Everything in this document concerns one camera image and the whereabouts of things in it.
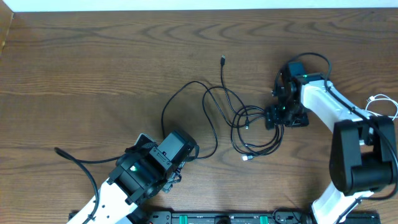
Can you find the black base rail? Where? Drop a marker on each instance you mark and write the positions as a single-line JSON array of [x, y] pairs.
[[277, 216]]

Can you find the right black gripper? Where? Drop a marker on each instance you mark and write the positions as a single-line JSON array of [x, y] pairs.
[[273, 111]]

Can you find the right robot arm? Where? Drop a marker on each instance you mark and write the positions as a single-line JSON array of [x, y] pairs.
[[363, 156]]

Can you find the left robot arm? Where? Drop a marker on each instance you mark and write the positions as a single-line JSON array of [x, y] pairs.
[[141, 173]]

